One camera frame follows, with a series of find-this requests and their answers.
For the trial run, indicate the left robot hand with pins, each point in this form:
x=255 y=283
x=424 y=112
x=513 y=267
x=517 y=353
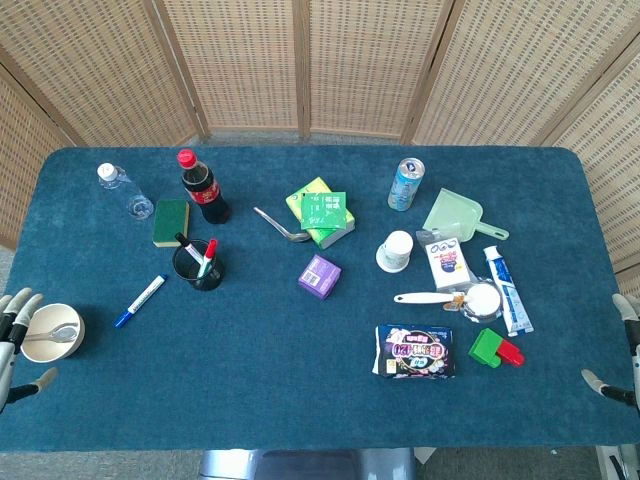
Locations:
x=24 y=305

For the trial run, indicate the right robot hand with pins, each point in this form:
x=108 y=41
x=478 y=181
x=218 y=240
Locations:
x=626 y=306

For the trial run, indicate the blue cap whiteboard marker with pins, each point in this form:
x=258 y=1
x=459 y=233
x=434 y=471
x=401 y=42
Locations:
x=141 y=300

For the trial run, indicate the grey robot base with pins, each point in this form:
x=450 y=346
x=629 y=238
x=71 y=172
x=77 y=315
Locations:
x=310 y=465

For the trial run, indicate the black cap whiteboard marker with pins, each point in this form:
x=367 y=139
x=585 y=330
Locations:
x=186 y=246

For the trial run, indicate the black mesh pen holder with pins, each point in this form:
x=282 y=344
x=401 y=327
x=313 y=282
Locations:
x=200 y=280

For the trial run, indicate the red cap whiteboard marker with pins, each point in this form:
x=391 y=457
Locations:
x=207 y=256

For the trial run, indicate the small metal spoon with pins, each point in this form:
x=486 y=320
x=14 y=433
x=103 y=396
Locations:
x=62 y=331

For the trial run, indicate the cream round bowl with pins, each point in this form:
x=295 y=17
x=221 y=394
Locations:
x=65 y=350

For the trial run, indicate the white blue toothpaste tube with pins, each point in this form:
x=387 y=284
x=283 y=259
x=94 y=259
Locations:
x=510 y=295

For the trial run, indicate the green and red plastic block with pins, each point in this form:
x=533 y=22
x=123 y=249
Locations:
x=486 y=347

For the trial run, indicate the clear plastic water bottle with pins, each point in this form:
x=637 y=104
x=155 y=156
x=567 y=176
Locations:
x=125 y=191

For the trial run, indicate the green yellow scrub sponge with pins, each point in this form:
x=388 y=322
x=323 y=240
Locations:
x=170 y=222

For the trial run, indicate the white packaged sponge block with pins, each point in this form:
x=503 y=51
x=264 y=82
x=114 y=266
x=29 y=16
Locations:
x=447 y=265

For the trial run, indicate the pale green plastic dustpan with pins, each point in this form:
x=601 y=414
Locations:
x=452 y=212

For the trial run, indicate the cola bottle red label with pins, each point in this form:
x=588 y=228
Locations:
x=205 y=192

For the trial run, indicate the dark sanitary pad pack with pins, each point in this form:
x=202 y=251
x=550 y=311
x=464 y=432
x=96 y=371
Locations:
x=414 y=351

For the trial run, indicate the white paper cup stack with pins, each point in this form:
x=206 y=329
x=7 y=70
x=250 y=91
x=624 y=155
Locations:
x=396 y=250

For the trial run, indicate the light blue drink can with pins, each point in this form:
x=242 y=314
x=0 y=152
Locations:
x=404 y=187

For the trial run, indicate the blue table cloth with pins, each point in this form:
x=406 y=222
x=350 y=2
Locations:
x=280 y=375

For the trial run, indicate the long metal spoon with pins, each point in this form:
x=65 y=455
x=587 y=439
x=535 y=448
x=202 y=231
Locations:
x=280 y=226

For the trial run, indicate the purple small box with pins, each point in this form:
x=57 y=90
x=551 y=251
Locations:
x=320 y=276

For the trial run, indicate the yellow green tissue pack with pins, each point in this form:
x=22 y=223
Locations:
x=336 y=235

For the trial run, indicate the green flat sachet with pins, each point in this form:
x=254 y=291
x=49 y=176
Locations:
x=324 y=210

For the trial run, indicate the woven wooden folding screen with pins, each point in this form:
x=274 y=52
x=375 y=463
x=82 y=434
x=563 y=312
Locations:
x=250 y=65

